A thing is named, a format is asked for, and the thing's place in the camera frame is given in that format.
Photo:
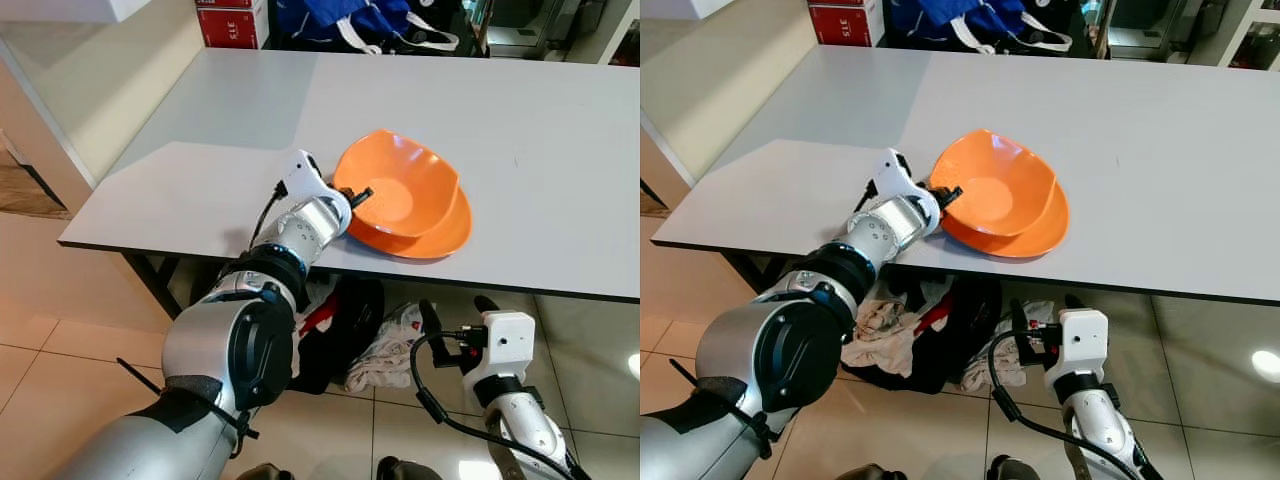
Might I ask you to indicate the orange plastic bowl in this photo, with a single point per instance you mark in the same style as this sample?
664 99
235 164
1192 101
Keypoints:
1010 198
415 200

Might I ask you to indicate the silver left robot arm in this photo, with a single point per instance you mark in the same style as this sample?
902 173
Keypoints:
780 360
220 360

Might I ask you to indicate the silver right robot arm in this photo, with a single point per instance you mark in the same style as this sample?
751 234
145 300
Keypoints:
1100 430
525 430

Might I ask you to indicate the crumpled white cloth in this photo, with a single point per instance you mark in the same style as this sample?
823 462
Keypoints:
390 350
1005 350
875 335
315 297

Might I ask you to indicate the black and red bag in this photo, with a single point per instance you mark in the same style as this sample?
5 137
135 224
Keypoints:
340 340
945 340

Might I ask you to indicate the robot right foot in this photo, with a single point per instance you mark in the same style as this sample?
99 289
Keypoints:
1007 469
400 470

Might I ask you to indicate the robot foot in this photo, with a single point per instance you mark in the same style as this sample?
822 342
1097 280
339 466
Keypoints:
265 473
870 473
400 470
1007 469

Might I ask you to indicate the black metal table leg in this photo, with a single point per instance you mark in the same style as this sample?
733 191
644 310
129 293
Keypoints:
155 280
755 272

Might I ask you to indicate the red cardboard box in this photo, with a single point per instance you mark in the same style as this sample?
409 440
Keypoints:
232 22
845 22

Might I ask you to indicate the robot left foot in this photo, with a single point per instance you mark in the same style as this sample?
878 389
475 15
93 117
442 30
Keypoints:
870 473
265 473

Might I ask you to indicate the dark glass cabinet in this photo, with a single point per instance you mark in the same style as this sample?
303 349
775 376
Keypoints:
1150 28
540 28

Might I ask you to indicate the white counter column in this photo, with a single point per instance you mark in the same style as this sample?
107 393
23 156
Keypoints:
90 110
690 100

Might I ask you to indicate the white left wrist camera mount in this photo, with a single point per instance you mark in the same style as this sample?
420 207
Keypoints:
898 188
310 190

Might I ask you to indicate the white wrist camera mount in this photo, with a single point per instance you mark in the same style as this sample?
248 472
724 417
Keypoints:
898 188
310 190
503 343
1080 340

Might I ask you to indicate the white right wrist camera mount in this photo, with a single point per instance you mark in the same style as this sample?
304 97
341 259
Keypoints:
503 343
1080 340

